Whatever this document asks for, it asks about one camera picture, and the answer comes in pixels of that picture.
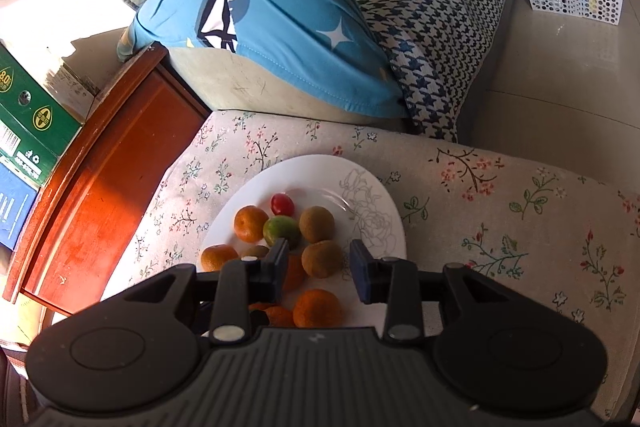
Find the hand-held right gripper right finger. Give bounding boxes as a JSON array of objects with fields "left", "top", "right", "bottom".
[{"left": 349, "top": 239, "right": 523, "bottom": 342}]

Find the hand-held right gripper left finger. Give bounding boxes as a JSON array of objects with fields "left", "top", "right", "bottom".
[{"left": 120, "top": 239, "right": 291, "bottom": 342}]

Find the green mandarin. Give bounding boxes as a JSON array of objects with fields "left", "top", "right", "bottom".
[{"left": 263, "top": 216, "right": 302, "bottom": 249}]

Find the brown kiwi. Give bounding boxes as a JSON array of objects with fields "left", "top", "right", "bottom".
[
  {"left": 299, "top": 206, "right": 336, "bottom": 244},
  {"left": 301, "top": 240, "right": 345, "bottom": 279}
]

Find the large orange mandarin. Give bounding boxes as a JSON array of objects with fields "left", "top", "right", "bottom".
[{"left": 292, "top": 288, "right": 346, "bottom": 328}]

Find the white plate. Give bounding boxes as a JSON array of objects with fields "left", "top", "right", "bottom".
[{"left": 199, "top": 154, "right": 407, "bottom": 338}]

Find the floral tablecloth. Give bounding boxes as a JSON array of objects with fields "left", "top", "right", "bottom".
[{"left": 100, "top": 109, "right": 640, "bottom": 418}]

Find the pale green cushion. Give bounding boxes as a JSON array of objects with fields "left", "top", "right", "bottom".
[{"left": 167, "top": 42, "right": 396, "bottom": 125}]

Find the blue pillow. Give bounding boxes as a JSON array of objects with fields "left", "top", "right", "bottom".
[{"left": 117, "top": 0, "right": 405, "bottom": 120}]

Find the blue houndstooth bed sheet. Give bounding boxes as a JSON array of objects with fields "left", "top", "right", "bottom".
[{"left": 330, "top": 0, "right": 518, "bottom": 142}]

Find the blue box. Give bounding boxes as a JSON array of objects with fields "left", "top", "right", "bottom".
[{"left": 0, "top": 162, "right": 41, "bottom": 253}]

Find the green box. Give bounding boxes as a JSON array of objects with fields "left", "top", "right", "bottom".
[{"left": 0, "top": 42, "right": 83, "bottom": 185}]

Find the beige cardboard carton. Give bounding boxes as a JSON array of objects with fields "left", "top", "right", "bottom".
[{"left": 42, "top": 34, "right": 121, "bottom": 112}]

